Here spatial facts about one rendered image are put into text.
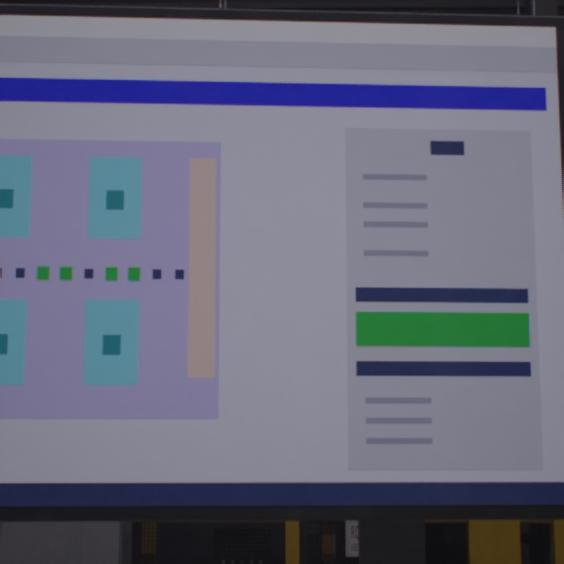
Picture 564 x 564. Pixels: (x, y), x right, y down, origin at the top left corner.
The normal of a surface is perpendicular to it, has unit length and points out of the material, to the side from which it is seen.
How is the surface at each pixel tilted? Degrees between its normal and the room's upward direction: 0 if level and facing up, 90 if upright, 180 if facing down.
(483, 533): 90
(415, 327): 90
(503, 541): 90
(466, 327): 90
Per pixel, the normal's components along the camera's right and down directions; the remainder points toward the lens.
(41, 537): -0.01, -0.15
